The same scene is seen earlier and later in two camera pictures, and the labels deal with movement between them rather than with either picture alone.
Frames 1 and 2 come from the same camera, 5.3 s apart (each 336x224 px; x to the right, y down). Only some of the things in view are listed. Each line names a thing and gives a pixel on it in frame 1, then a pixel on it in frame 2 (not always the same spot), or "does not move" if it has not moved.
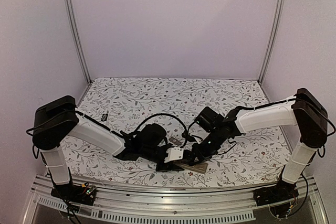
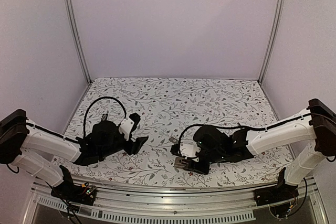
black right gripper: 201,156 → 191,167
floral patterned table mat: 126,104 does not move
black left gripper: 170,166 → 134,148
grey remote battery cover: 175,141 does not move
